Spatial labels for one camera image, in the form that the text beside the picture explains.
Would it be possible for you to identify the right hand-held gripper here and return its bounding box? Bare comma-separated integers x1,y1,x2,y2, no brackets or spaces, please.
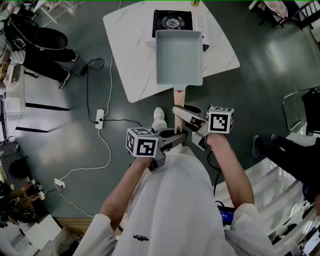
171,104,235,152

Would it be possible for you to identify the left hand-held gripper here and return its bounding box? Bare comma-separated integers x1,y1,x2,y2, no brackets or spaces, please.
125,127,189,174

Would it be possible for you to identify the grey rectangular frying pan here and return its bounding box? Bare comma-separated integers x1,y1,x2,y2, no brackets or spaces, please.
154,29,204,135

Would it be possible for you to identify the white machine housing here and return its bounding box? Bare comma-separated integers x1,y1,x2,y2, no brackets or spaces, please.
146,9,210,52

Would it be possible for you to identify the person's right forearm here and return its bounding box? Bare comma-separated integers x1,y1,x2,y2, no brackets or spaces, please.
205,132,255,210

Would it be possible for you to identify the person's left forearm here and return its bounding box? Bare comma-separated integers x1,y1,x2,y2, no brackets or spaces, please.
99,156,154,235

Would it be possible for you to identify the person's white shoe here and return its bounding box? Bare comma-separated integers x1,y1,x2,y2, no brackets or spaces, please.
153,106,168,130

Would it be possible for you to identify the person's white shirt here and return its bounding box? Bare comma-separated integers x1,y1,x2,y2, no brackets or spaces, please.
72,146,277,256

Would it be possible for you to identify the white power strip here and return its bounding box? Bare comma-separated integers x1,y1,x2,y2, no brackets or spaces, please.
94,108,106,130

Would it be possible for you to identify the black device with blue screen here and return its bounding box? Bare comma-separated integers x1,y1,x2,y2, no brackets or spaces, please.
216,201,236,230

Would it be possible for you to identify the white side table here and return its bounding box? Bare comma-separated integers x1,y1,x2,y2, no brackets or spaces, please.
214,136,320,256

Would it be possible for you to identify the wooden board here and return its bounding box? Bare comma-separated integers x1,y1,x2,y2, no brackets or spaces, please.
55,217,123,236

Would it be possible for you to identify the black chair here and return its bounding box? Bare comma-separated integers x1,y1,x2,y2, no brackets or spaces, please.
292,0,320,30

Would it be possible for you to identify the white glossy desk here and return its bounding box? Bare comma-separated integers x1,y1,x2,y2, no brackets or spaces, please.
3,63,71,133

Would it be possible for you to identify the white cardboard box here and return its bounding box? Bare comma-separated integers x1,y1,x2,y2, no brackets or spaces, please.
0,213,65,256

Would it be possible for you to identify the white chair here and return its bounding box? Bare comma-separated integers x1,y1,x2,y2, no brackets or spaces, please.
32,0,66,25

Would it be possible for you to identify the thin black cable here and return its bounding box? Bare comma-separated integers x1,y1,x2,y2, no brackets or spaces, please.
102,118,144,128

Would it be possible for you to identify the long white cable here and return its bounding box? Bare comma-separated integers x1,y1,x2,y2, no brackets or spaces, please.
102,0,123,118

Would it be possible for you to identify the black cable with adapter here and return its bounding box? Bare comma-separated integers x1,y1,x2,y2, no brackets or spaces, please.
79,58,105,124

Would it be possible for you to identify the white cable with plug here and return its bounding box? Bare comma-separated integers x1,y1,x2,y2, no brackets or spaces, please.
54,128,112,189

